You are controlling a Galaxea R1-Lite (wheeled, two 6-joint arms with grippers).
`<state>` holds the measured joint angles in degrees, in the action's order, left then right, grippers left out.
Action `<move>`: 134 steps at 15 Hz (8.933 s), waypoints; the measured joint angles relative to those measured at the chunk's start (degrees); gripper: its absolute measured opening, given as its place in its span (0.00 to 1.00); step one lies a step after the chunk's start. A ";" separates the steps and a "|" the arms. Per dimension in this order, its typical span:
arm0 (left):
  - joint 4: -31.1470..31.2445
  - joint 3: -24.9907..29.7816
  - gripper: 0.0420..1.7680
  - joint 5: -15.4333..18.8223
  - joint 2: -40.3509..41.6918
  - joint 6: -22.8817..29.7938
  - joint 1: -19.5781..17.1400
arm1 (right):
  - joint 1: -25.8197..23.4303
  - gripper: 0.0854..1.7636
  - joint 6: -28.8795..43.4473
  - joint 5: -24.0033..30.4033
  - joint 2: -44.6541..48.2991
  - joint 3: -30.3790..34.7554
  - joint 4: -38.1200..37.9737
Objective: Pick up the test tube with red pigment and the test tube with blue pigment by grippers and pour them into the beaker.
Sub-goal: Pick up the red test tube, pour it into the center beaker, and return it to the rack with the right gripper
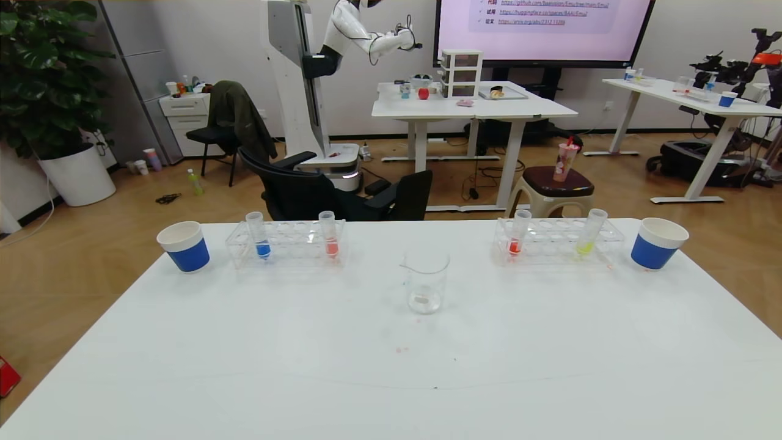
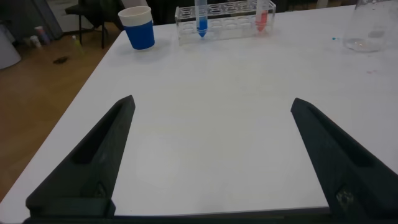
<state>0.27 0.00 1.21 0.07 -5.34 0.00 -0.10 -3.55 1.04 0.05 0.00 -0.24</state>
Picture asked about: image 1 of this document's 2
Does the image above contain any clear acrylic test tube rack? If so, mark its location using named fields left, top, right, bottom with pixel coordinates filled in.
left=225, top=218, right=348, bottom=271
left=492, top=216, right=626, bottom=267

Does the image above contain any large display screen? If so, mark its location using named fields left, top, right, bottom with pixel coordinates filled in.
left=433, top=0, right=656, bottom=68

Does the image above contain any pink drink cup with straw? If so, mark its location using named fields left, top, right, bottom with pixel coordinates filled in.
left=554, top=136, right=580, bottom=183

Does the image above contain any green leafy plant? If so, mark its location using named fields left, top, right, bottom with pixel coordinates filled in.
left=0, top=0, right=115, bottom=161

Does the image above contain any blue and white paper cup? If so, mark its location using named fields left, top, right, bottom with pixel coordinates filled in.
left=156, top=221, right=211, bottom=273
left=630, top=218, right=690, bottom=271

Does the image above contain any test tube with red pigment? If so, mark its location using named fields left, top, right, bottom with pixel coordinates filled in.
left=506, top=209, right=532, bottom=258
left=318, top=211, right=340, bottom=259

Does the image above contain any olive green jacket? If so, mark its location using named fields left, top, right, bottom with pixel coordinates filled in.
left=208, top=81, right=277, bottom=163

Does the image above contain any black display stand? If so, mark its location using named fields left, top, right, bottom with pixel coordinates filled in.
left=464, top=66, right=584, bottom=155

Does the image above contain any white plant pot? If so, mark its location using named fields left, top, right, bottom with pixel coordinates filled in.
left=38, top=143, right=117, bottom=207

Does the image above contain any black office chair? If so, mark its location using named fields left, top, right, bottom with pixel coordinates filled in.
left=237, top=145, right=433, bottom=221

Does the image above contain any test tube with yellow pigment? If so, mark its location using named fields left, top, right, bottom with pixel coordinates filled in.
left=575, top=208, right=608, bottom=258

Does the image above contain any brown plastic stool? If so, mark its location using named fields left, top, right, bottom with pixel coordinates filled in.
left=506, top=166, right=595, bottom=219

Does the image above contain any white humanoid robot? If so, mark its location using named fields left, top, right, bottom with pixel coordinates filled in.
left=261, top=0, right=423, bottom=191

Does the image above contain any white standing desk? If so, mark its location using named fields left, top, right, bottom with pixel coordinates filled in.
left=371, top=80, right=579, bottom=212
left=602, top=77, right=782, bottom=204

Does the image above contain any test tube with blue pigment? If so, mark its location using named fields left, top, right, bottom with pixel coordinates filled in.
left=246, top=211, right=272, bottom=262

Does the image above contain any grey tall cabinet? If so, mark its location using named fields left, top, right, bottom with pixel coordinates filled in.
left=98, top=0, right=184, bottom=166

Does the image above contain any white drawer organizer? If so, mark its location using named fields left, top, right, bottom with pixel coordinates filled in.
left=440, top=49, right=483, bottom=98

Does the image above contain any grey tray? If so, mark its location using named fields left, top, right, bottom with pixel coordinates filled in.
left=478, top=86, right=528, bottom=100

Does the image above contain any clear glass beaker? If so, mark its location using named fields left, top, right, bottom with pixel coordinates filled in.
left=400, top=247, right=451, bottom=315

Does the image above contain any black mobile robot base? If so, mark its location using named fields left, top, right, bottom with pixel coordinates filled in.
left=646, top=141, right=743, bottom=187

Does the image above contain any black side chair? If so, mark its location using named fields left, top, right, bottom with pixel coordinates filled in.
left=185, top=113, right=245, bottom=187

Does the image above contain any red flat object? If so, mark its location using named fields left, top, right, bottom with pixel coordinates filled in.
left=0, top=356, right=21, bottom=398

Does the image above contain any white drawer cabinet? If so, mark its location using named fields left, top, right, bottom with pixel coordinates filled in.
left=159, top=92, right=225, bottom=158

